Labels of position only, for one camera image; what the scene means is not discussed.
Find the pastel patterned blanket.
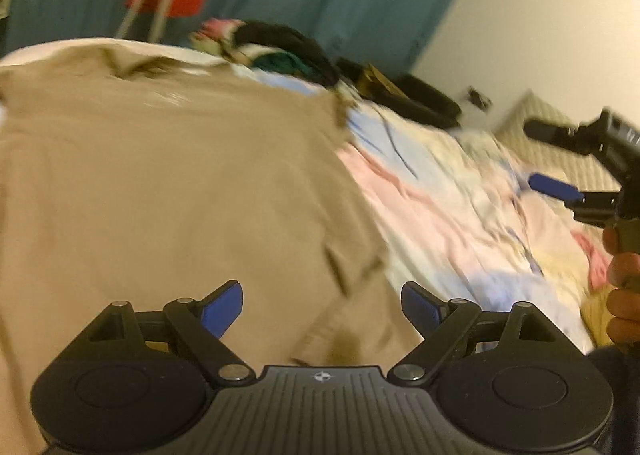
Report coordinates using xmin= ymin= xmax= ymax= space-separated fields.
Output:
xmin=240 ymin=62 xmax=621 ymax=353

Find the pink floral cloth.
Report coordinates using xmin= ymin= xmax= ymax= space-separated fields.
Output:
xmin=190 ymin=17 xmax=248 ymax=58

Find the dark green cloth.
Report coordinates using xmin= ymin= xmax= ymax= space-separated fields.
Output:
xmin=252 ymin=52 xmax=313 ymax=78

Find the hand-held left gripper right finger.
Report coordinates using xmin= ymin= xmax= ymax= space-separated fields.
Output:
xmin=387 ymin=280 xmax=558 ymax=386

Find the white sheet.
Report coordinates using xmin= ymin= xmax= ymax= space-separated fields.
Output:
xmin=0 ymin=37 xmax=236 ymax=73

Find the black bag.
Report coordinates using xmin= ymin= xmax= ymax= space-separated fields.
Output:
xmin=336 ymin=57 xmax=462 ymax=128

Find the checked mattress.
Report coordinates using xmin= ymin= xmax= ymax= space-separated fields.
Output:
xmin=495 ymin=91 xmax=623 ymax=193

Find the wall outlet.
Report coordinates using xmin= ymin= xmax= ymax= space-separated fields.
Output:
xmin=467 ymin=86 xmax=493 ymax=110

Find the black garment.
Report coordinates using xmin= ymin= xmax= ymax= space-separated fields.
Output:
xmin=234 ymin=21 xmax=342 ymax=86

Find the person's denim leg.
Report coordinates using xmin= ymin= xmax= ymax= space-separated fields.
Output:
xmin=582 ymin=346 xmax=640 ymax=455

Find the person's right hand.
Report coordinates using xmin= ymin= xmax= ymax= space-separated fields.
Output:
xmin=602 ymin=227 xmax=640 ymax=347

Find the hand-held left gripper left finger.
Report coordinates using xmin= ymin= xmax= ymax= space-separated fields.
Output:
xmin=87 ymin=280 xmax=257 ymax=387

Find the tan shirt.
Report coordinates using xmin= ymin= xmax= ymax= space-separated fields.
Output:
xmin=0 ymin=46 xmax=426 ymax=455

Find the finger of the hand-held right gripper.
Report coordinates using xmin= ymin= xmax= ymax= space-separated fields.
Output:
xmin=524 ymin=119 xmax=601 ymax=154
xmin=528 ymin=173 xmax=622 ymax=226

